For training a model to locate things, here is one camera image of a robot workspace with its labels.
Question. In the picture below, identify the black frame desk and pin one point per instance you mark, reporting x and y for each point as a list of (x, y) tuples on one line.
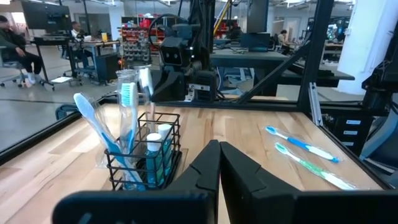
[(62, 40)]

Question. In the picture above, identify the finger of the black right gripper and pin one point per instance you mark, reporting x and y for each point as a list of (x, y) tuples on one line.
[(171, 87)]

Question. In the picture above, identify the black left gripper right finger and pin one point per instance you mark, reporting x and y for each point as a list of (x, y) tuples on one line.
[(267, 202)]

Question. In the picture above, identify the parts shelf with red bins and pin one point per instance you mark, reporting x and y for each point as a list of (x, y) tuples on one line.
[(136, 43)]

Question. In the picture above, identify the black top desk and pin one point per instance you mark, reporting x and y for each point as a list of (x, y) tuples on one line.
[(248, 59)]

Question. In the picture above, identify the white square pillar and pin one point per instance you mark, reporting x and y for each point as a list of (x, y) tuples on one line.
[(363, 46)]

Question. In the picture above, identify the person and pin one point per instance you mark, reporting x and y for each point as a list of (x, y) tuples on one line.
[(283, 39), (76, 31), (12, 40)]

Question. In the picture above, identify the teal mouthwash bottle white cap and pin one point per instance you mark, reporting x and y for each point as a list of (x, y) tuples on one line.
[(154, 141), (164, 130)]

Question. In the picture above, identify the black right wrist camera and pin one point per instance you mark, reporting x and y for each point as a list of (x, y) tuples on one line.
[(172, 56)]

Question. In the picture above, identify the teal toothbrush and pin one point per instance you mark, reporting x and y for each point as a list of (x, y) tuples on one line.
[(128, 93)]

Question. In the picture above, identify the blue toothbrush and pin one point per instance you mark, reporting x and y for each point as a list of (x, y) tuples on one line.
[(298, 143), (82, 104)]

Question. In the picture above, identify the pink toothbrush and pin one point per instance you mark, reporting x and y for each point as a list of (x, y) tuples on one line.
[(145, 79)]

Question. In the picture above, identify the black drawer cabinet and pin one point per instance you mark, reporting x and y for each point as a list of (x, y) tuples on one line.
[(349, 133)]

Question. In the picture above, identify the black monitor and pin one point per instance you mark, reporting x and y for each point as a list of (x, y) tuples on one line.
[(46, 17)]

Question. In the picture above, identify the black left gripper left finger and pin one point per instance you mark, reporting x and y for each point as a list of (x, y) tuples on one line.
[(174, 205)]

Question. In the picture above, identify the green toothbrush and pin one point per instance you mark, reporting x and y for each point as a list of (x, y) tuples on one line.
[(314, 169)]

